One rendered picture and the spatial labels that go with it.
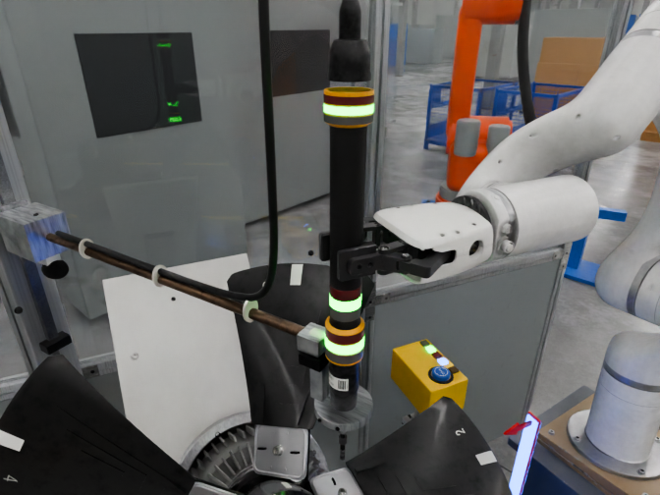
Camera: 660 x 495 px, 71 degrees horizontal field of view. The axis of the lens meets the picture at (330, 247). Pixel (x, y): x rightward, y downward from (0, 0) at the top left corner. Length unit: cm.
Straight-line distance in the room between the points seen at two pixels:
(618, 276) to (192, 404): 81
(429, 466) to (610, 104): 54
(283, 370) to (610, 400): 69
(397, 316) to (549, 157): 99
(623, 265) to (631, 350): 16
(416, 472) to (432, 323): 98
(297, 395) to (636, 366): 66
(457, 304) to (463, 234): 124
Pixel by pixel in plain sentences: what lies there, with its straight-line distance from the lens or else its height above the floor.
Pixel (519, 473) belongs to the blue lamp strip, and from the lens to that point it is 96.
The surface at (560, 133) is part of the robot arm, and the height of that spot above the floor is 165.
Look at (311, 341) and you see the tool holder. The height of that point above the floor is 145.
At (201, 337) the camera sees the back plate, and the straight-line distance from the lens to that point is 88.
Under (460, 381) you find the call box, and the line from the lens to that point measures 107.
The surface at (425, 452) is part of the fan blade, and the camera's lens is 78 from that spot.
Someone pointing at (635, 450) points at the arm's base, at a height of 101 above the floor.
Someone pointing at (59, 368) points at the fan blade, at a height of 142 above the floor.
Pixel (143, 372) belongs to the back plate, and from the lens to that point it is 88.
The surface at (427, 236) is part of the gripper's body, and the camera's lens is 46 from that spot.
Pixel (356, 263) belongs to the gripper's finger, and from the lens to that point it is 43.
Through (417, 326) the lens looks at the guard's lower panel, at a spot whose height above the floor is 83.
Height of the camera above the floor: 177
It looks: 26 degrees down
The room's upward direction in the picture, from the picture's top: straight up
